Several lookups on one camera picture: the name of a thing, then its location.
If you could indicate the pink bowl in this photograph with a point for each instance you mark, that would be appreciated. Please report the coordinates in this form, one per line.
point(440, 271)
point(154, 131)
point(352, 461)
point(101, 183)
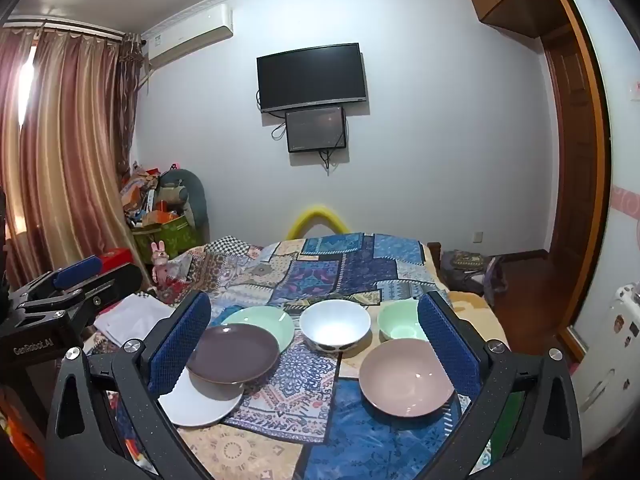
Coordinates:
point(405, 380)

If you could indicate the white plate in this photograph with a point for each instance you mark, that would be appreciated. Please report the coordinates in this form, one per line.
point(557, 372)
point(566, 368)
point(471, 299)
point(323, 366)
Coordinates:
point(200, 407)

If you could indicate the white curtain rail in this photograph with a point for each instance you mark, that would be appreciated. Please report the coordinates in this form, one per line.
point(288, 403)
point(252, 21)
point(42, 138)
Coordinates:
point(60, 27)

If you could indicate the small wall monitor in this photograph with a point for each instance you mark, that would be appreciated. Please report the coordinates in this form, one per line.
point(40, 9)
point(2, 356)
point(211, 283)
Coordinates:
point(315, 129)

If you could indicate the brown striped curtain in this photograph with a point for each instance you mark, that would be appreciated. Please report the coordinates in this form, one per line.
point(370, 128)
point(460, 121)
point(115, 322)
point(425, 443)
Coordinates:
point(65, 135)

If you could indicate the white bowl with dark spots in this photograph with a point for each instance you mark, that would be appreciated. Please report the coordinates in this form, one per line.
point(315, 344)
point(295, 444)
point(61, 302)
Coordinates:
point(332, 322)

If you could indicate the orange bag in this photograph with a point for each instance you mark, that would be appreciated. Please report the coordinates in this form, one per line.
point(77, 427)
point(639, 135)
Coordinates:
point(20, 440)

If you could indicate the green storage box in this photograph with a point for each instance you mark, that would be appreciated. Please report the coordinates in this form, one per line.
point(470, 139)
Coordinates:
point(170, 240)

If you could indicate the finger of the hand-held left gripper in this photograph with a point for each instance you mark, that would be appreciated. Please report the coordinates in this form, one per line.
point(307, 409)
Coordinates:
point(120, 280)
point(80, 270)

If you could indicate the white air conditioner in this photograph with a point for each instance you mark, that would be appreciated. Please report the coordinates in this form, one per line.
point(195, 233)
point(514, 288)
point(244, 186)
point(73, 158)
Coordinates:
point(190, 35)

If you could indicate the pink bunny toy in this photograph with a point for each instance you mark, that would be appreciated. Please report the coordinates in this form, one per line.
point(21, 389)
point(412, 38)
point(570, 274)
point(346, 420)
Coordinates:
point(160, 260)

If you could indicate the white appliance with stickers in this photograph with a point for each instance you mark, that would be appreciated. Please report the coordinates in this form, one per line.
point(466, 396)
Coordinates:
point(605, 400)

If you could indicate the blue patchwork blanket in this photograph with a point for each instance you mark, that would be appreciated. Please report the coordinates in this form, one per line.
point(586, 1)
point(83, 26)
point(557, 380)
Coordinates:
point(320, 270)

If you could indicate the white folded paper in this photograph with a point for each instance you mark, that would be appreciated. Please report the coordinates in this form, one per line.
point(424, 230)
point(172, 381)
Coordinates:
point(130, 317)

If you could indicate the white wall socket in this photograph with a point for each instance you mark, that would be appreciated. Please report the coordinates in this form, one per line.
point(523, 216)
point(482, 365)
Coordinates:
point(478, 236)

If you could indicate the red box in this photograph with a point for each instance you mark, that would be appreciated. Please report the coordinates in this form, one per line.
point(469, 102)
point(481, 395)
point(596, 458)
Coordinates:
point(117, 257)

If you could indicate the dark purple plate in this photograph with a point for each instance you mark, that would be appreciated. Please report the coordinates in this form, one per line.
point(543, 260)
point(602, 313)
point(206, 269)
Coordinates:
point(230, 352)

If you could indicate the black wall television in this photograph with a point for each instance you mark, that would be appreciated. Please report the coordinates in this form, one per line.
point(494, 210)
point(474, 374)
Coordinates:
point(310, 77)

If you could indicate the pale green plate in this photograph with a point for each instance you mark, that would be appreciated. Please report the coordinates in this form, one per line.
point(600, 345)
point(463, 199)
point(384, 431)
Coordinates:
point(265, 317)

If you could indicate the dark backpack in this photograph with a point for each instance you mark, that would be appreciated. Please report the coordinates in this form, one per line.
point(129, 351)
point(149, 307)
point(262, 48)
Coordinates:
point(465, 270)

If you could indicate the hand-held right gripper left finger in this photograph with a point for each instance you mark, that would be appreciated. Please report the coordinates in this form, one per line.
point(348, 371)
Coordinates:
point(180, 345)

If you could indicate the pile of cardboard clutter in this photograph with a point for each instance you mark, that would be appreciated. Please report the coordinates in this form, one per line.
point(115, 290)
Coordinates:
point(142, 190)

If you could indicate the pale green bowl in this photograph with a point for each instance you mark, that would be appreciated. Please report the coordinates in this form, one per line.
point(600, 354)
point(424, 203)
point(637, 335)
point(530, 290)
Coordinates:
point(400, 317)

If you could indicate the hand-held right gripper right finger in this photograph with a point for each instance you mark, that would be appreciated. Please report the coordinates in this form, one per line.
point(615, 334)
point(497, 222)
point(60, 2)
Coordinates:
point(445, 345)

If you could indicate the wooden door frame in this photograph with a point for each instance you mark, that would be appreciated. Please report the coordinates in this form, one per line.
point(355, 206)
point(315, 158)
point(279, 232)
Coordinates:
point(570, 135)

